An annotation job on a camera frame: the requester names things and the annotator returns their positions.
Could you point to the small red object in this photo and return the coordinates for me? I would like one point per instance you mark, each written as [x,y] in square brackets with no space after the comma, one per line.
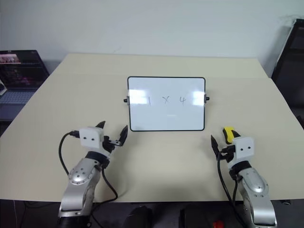
[218,224]

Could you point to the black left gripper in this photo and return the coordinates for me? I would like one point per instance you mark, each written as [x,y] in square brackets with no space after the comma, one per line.
[108,143]

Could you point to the dark rounded shape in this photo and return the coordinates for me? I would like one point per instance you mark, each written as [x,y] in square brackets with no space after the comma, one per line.
[140,217]

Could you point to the open black laptop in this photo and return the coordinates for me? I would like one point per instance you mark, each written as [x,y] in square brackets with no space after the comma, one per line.
[21,69]

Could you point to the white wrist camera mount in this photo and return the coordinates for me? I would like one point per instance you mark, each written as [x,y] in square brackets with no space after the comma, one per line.
[90,137]
[244,149]

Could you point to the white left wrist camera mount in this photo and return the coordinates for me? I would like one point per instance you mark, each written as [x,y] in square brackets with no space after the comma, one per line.
[90,137]

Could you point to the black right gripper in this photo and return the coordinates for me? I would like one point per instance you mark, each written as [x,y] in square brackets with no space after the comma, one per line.
[227,153]

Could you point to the yellow and black object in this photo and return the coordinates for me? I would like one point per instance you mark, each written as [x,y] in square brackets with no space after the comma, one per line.
[228,134]

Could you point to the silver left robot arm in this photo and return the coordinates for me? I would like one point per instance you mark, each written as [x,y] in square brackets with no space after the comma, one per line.
[78,175]

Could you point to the black-framed small whiteboard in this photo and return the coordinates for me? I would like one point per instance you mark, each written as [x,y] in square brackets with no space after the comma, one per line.
[166,107]

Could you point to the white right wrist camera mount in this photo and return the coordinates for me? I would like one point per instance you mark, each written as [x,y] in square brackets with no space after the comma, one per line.
[244,149]

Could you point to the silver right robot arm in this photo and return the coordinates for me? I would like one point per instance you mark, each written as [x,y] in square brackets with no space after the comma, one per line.
[256,187]

